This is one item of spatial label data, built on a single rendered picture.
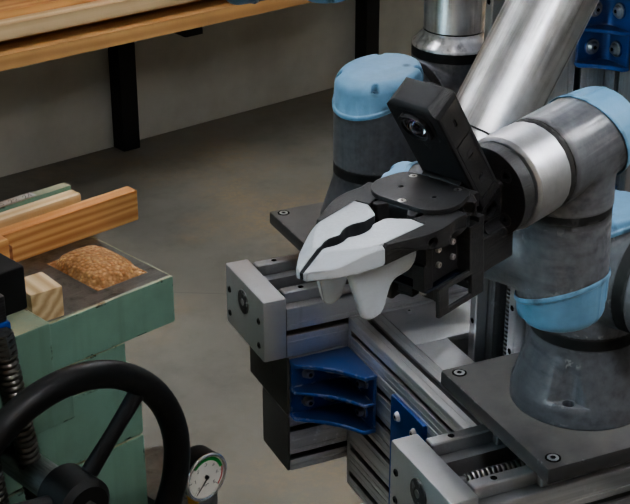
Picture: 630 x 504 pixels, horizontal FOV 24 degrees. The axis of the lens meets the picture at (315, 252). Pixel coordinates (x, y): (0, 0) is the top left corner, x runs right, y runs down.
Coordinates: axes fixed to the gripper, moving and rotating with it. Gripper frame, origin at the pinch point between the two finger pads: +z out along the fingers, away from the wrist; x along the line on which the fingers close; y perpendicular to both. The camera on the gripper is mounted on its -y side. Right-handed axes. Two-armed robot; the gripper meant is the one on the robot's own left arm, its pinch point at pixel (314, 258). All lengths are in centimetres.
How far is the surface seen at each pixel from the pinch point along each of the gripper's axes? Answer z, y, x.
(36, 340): -10, 28, 48
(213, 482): -33, 59, 50
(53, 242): -30, 33, 72
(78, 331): -21, 35, 57
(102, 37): -166, 76, 233
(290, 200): -207, 132, 209
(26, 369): -8, 31, 48
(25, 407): -1.6, 28.4, 39.4
